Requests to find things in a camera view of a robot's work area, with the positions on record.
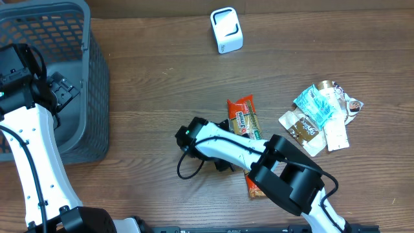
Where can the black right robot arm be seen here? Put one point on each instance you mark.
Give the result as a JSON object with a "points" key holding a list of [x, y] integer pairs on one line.
{"points": [[287, 176]]}

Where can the teal snack packet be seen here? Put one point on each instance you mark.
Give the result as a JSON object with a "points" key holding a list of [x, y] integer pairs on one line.
{"points": [[313, 104]]}

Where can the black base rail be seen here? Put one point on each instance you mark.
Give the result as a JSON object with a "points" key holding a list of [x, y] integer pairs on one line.
{"points": [[258, 229]]}

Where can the white barcode scanner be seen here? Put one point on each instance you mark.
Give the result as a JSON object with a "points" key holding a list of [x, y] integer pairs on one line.
{"points": [[226, 30]]}

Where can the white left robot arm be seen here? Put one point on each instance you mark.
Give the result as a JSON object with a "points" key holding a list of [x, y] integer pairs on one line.
{"points": [[51, 203]]}

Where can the grey plastic mesh basket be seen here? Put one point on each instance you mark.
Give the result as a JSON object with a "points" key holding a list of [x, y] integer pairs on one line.
{"points": [[61, 32]]}

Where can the beige bread snack bag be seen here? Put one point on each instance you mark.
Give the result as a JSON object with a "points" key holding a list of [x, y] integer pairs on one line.
{"points": [[305, 131]]}

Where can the red spaghetti pasta packet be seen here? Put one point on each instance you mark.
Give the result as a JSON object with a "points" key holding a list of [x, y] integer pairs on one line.
{"points": [[243, 118]]}

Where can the white tube gold cap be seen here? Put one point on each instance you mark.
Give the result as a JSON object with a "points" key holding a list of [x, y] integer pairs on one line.
{"points": [[335, 131]]}

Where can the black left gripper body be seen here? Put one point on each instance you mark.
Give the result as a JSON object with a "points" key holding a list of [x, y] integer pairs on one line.
{"points": [[63, 91]]}

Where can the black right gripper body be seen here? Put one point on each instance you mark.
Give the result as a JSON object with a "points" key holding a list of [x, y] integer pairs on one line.
{"points": [[224, 164]]}

